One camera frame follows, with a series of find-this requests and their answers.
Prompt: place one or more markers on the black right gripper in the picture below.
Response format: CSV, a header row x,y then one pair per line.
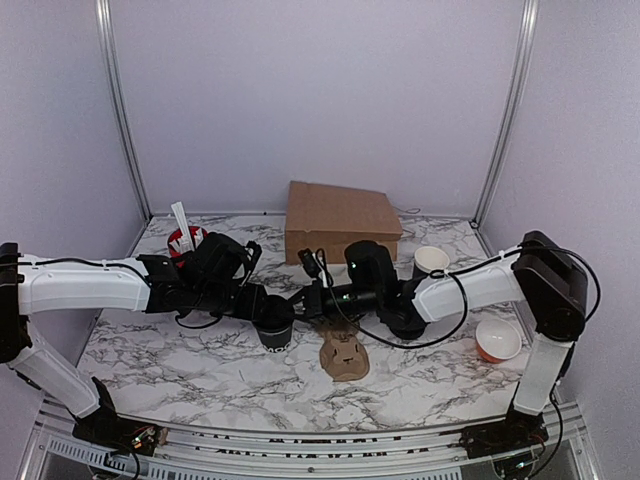
x,y
315,307

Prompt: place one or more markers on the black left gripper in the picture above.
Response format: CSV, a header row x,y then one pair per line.
x,y
247,312

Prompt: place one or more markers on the black plastic cup lid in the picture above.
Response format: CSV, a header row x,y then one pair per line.
x,y
408,326
276,314

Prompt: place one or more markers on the black paper coffee cup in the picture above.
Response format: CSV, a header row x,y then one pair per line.
x,y
275,342
428,259

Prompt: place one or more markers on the brown pulp cup carrier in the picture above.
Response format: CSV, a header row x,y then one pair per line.
x,y
342,356

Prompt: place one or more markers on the brown cardboard box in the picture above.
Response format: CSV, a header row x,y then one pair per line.
x,y
333,217

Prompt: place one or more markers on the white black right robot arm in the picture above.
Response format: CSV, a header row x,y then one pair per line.
x,y
559,287

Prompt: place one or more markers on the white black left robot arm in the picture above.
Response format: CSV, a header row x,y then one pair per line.
x,y
69,290

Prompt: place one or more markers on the red cylindrical container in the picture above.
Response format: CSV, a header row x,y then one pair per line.
x,y
178,245

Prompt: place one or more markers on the orange white bowl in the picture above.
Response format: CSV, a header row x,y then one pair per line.
x,y
497,340

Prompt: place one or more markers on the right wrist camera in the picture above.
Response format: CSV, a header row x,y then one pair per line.
x,y
369,266

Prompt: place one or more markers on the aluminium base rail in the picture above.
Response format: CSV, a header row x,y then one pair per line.
x,y
191,452

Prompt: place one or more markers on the aluminium frame post left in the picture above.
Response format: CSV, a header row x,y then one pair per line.
x,y
109,52

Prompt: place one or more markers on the aluminium frame post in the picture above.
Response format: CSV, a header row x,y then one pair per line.
x,y
109,52
514,97

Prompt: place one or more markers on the aluminium frame post right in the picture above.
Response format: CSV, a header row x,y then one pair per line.
x,y
514,97

